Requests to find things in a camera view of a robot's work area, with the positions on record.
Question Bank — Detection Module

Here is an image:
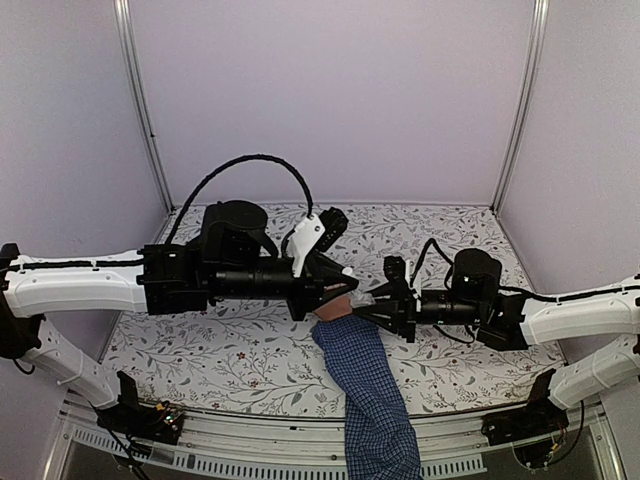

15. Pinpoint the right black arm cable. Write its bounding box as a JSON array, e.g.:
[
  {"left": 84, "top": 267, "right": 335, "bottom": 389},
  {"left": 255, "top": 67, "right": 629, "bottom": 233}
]
[{"left": 412, "top": 238, "right": 454, "bottom": 281}]

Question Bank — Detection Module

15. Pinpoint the person's bare hand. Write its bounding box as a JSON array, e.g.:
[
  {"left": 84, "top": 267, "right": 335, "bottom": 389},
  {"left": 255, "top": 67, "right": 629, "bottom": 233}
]
[{"left": 314, "top": 295, "right": 353, "bottom": 322}]

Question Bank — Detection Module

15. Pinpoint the clear nail polish bottle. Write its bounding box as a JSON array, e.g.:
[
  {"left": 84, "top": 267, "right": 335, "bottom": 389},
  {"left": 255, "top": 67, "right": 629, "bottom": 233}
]
[{"left": 348, "top": 291, "right": 375, "bottom": 310}]

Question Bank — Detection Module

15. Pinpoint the right aluminium frame post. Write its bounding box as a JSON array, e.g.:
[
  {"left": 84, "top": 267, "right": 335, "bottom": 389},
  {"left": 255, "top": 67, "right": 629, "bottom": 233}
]
[{"left": 491, "top": 0, "right": 550, "bottom": 216}]

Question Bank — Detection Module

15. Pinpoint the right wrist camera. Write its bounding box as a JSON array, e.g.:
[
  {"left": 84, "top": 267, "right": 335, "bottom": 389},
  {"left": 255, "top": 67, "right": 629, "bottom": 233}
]
[{"left": 383, "top": 256, "right": 421, "bottom": 299}]

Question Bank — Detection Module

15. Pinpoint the left aluminium frame post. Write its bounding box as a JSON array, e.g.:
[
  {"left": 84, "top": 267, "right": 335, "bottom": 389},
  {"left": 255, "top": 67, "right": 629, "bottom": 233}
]
[{"left": 113, "top": 0, "right": 174, "bottom": 213}]

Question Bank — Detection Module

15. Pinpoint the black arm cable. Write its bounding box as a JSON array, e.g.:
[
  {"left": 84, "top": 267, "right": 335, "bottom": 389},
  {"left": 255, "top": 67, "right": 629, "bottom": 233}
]
[
  {"left": 412, "top": 238, "right": 454, "bottom": 281},
  {"left": 167, "top": 153, "right": 314, "bottom": 246}
]

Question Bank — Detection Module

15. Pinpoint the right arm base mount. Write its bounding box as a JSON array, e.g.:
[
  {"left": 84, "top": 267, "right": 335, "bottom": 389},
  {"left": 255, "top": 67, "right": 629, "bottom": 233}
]
[{"left": 481, "top": 369, "right": 569, "bottom": 446}]

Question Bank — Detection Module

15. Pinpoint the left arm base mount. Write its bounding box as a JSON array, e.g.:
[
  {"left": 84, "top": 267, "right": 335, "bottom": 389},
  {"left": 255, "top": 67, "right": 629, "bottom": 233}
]
[{"left": 97, "top": 371, "right": 185, "bottom": 445}]

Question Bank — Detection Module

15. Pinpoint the blue checkered sleeve forearm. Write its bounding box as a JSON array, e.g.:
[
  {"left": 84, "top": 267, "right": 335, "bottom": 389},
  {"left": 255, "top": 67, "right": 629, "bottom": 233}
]
[{"left": 312, "top": 315, "right": 422, "bottom": 479}]

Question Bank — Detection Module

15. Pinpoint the floral patterned table mat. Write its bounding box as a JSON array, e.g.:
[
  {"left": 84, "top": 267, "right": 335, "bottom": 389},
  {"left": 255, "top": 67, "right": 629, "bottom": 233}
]
[{"left": 103, "top": 205, "right": 564, "bottom": 418}]

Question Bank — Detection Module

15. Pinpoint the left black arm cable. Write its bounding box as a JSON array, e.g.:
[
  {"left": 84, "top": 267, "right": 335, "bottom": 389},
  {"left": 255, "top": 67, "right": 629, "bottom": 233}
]
[{"left": 167, "top": 153, "right": 314, "bottom": 246}]

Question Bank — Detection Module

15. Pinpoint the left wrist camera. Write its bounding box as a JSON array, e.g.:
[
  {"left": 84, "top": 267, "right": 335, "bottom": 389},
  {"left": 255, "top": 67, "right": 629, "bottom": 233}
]
[{"left": 285, "top": 207, "right": 348, "bottom": 278}]

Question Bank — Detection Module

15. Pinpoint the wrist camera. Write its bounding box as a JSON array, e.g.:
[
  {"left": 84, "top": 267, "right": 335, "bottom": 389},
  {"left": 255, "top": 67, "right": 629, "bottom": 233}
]
[
  {"left": 285, "top": 207, "right": 348, "bottom": 278},
  {"left": 383, "top": 256, "right": 421, "bottom": 299}
]

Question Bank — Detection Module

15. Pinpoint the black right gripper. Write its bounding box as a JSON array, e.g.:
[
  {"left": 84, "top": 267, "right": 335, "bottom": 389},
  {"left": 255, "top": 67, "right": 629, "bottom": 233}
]
[{"left": 353, "top": 282, "right": 484, "bottom": 345}]

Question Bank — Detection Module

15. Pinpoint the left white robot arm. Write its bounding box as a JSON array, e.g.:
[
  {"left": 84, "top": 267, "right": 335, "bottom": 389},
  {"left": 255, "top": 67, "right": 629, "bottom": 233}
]
[{"left": 1, "top": 200, "right": 357, "bottom": 434}]

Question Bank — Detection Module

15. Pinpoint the front aluminium rail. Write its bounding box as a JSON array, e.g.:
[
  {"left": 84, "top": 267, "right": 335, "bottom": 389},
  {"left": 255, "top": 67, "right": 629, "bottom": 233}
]
[{"left": 43, "top": 394, "right": 628, "bottom": 479}]

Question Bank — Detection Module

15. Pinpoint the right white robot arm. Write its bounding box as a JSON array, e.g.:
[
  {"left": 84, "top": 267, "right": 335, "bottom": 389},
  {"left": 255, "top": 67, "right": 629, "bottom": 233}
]
[{"left": 354, "top": 248, "right": 639, "bottom": 436}]

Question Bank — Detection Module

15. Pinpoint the aluminium frame post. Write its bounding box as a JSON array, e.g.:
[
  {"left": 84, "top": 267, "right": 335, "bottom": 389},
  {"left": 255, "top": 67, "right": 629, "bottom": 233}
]
[
  {"left": 113, "top": 0, "right": 174, "bottom": 213},
  {"left": 491, "top": 0, "right": 550, "bottom": 216}
]

